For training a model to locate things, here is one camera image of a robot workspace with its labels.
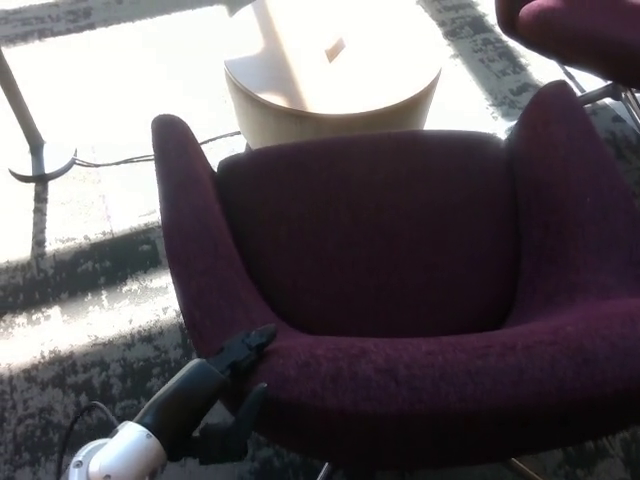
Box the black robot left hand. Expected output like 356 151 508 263
133 323 279 465

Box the purple fabric armchair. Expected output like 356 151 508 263
494 0 640 91
150 79 640 474

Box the purple armchair seat cushion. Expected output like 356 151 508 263
215 128 517 337

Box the dark floor lamp stand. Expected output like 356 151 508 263
0 47 79 185

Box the brass-coloured armchair leg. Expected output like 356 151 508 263
507 457 544 480

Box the round light wooden side table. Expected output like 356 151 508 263
223 0 443 150

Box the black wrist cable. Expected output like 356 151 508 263
57 400 121 471

